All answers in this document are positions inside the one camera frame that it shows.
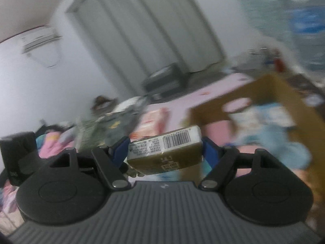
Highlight blue checked towel bundle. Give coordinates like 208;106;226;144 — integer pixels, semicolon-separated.
236;124;312;170

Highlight pink floral quilt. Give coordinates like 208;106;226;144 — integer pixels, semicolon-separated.
1;132;78;225

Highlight blue floral hanging cloth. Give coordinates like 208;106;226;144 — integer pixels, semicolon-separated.
239;0;294;48

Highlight white wall air conditioner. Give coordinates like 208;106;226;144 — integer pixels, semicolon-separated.
20;26;61;53

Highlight gold tissue pack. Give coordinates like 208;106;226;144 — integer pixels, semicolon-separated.
127;125;203;175

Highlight brown cardboard box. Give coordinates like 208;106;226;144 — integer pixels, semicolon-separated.
180;74;325;209

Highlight dark grey storage bin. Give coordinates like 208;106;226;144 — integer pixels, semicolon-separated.
142;63;188;101

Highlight large blue water bottle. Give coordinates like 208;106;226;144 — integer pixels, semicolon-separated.
285;0;324;71

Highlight red wet wipes pack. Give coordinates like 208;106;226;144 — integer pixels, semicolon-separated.
129;107;169;141

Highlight grey curtain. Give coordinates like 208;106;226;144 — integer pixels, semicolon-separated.
66;0;225;99

